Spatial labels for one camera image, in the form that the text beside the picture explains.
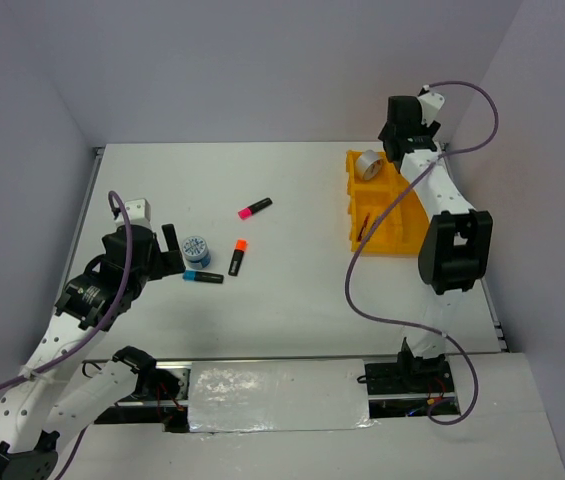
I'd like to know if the blue highlighter marker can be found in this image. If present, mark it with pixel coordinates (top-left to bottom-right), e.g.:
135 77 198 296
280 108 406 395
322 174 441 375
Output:
182 270 224 284

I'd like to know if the orange highlighter marker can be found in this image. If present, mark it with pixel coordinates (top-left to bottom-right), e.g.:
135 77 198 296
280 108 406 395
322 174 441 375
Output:
228 239 248 277

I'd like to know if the pink highlighter marker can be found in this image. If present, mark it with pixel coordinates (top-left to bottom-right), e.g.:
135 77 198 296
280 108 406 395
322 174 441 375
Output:
238 197 273 220

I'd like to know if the red gel pen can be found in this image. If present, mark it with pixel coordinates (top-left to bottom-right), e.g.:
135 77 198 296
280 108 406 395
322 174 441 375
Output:
356 213 370 242

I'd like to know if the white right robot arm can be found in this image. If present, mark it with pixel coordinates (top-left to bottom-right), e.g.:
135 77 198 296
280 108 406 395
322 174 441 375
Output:
379 88 493 391

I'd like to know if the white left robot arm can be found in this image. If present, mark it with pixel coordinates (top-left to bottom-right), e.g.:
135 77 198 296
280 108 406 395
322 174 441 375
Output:
0 224 185 479

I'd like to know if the yellow compartment tray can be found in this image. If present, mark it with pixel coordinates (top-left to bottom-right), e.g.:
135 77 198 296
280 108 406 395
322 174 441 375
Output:
346 150 429 256

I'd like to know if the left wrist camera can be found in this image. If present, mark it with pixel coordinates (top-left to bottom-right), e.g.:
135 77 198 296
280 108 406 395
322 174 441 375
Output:
124 198 152 230

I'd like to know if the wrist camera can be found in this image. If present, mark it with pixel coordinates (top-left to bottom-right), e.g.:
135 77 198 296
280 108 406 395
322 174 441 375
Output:
124 198 152 230
417 85 445 127

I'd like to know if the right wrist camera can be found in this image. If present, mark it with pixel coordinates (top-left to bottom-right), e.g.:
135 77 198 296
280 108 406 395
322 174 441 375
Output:
417 85 445 127

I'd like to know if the left table aluminium rail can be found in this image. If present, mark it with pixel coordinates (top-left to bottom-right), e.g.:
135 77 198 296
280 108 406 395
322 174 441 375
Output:
57 146 105 294

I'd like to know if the table aluminium rail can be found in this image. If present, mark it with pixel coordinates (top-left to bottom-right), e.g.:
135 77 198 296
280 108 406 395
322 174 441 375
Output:
57 146 105 294
441 142 509 351

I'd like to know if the right table aluminium rail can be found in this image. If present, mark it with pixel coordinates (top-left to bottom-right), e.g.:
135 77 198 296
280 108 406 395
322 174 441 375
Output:
441 142 509 351

